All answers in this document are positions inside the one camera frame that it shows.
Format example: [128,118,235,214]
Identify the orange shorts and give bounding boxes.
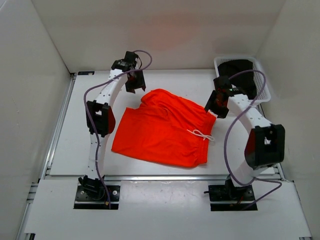
[111,88,217,168]

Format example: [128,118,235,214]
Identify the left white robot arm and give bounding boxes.
[78,50,146,205]

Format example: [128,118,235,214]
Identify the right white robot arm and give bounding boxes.
[204,76,285,200]

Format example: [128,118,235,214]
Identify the black folded shorts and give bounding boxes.
[217,59,258,97]

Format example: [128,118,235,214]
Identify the white plastic basket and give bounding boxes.
[214,55,271,106]

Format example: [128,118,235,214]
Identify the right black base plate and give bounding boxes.
[203,184,258,212]

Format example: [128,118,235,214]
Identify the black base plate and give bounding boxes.
[73,184,121,210]
[203,184,258,212]

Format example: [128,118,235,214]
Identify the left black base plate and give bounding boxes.
[73,184,121,210]

